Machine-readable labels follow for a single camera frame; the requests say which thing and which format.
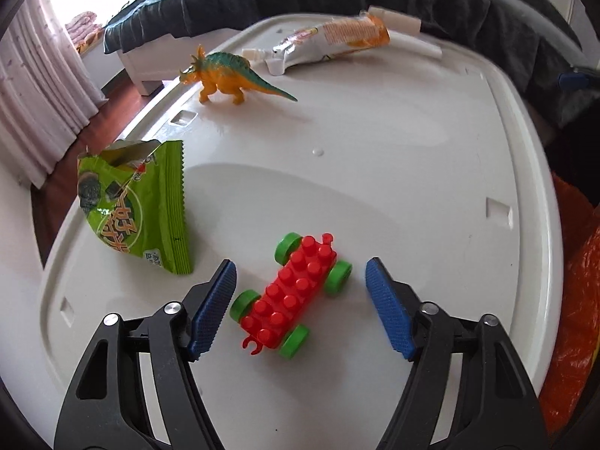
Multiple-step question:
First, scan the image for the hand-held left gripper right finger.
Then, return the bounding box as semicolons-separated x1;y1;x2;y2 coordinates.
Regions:
364;257;549;450

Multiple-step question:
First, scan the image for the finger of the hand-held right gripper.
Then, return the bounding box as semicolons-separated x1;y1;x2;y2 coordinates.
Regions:
559;71;600;91

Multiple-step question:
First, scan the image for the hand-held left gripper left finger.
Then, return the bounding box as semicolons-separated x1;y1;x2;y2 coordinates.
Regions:
54;259;237;450

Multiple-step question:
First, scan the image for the red toy brick car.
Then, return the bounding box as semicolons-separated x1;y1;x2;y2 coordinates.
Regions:
229;232;353;361

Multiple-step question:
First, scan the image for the orange plastic bag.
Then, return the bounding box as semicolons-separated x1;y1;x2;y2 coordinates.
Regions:
539;171;600;437

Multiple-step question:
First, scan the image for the green snack bag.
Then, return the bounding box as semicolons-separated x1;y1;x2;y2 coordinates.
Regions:
76;139;194;276

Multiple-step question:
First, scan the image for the white plastic table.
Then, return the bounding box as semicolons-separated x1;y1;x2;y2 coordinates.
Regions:
35;9;566;450

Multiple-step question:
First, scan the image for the white foam stick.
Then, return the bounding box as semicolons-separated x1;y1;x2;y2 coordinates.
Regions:
368;6;443;59

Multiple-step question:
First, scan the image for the orange green toy dinosaur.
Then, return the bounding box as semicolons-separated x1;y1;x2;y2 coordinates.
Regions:
179;44;298;106

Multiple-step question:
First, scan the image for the pink patterned curtain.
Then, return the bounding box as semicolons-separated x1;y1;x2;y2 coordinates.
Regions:
0;0;106;188

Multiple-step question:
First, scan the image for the white orange toothpaste tube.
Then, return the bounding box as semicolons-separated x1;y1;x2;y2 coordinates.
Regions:
241;25;338;77

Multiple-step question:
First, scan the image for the folded pink quilt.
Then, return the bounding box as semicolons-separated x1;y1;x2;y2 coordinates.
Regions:
64;10;103;53

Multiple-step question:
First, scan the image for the white bed frame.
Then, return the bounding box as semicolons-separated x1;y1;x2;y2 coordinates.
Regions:
117;33;226;95

